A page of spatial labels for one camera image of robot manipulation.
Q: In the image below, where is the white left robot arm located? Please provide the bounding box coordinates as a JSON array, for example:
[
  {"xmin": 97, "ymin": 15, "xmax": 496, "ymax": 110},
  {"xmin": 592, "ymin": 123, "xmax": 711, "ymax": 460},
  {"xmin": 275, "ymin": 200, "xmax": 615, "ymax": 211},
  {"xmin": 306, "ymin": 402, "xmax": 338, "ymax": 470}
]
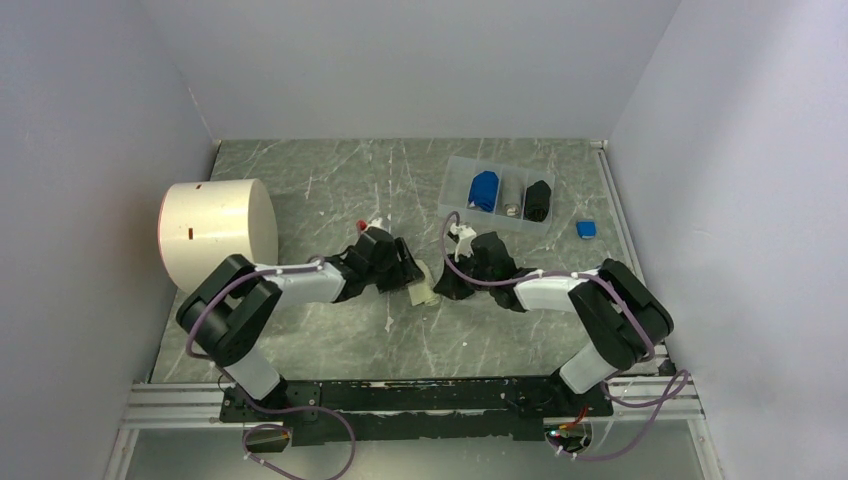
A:
[{"xmin": 176, "ymin": 226, "xmax": 426, "ymax": 420}]

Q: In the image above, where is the cream cylindrical container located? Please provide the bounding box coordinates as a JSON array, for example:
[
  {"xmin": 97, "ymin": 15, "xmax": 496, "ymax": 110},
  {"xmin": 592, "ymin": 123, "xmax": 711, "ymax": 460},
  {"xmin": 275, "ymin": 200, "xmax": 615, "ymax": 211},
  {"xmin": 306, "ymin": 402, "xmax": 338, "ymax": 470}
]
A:
[{"xmin": 157, "ymin": 179, "xmax": 279, "ymax": 293}]

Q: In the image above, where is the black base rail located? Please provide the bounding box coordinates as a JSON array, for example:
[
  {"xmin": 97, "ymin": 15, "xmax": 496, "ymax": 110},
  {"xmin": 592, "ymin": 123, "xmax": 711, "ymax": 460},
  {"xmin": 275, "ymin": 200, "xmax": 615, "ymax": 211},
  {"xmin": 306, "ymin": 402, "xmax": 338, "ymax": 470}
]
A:
[{"xmin": 219, "ymin": 375, "xmax": 613, "ymax": 446}]

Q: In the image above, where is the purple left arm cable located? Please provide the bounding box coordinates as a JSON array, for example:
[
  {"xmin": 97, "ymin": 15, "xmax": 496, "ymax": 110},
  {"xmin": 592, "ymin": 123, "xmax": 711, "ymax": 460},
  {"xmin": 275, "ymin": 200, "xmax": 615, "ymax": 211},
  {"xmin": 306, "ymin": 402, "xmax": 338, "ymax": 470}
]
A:
[{"xmin": 184, "ymin": 254, "xmax": 359, "ymax": 480}]

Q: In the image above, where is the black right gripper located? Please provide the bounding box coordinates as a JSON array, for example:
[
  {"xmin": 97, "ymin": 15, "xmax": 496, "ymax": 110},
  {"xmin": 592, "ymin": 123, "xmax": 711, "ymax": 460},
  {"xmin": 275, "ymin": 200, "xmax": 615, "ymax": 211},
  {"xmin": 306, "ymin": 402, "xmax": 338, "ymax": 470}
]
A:
[{"xmin": 433, "ymin": 250, "xmax": 494, "ymax": 301}]

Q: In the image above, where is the small blue block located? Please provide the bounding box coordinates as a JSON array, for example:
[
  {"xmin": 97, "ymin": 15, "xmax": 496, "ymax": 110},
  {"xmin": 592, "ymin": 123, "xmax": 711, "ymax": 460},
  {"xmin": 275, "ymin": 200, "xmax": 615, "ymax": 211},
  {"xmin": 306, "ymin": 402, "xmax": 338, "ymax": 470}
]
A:
[{"xmin": 575, "ymin": 220, "xmax": 597, "ymax": 239}]

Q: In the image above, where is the black striped rolled underwear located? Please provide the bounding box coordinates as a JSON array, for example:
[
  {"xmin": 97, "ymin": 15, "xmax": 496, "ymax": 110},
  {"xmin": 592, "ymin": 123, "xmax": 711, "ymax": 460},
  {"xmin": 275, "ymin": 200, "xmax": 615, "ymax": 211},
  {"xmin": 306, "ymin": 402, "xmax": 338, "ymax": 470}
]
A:
[{"xmin": 523, "ymin": 180, "xmax": 552, "ymax": 223}]

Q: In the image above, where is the clear plastic divided tray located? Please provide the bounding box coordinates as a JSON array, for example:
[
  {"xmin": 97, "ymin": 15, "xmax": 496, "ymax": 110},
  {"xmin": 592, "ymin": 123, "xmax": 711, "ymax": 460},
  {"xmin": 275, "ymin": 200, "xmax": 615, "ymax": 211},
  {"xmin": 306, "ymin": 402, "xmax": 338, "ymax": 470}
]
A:
[{"xmin": 437, "ymin": 156, "xmax": 557, "ymax": 235}]

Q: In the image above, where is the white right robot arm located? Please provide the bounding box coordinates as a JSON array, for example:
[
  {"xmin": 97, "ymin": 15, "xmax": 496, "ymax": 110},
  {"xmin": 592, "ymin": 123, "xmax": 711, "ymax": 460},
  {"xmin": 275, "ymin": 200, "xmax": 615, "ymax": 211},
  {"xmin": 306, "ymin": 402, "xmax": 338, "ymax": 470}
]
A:
[{"xmin": 434, "ymin": 225, "xmax": 674, "ymax": 415}]

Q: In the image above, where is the cream yellow underwear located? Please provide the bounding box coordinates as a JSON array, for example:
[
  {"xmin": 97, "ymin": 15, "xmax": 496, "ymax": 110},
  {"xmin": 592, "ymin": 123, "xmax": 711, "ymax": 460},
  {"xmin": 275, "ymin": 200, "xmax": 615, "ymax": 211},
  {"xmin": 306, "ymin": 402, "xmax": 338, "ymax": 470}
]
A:
[{"xmin": 407, "ymin": 260, "xmax": 440, "ymax": 306}]

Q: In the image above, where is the grey rolled underwear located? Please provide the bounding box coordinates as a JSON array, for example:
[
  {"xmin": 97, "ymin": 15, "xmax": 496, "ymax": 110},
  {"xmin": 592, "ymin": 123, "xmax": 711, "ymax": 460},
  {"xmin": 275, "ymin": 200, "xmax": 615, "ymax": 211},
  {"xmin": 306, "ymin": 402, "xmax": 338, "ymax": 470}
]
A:
[{"xmin": 499, "ymin": 176, "xmax": 524, "ymax": 218}]

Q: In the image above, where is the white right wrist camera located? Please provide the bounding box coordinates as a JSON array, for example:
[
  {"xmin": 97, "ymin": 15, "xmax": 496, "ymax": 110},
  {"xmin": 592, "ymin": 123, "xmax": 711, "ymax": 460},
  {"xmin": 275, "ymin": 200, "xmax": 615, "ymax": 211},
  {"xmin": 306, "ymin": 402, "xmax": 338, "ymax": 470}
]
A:
[{"xmin": 448, "ymin": 224, "xmax": 477, "ymax": 262}]

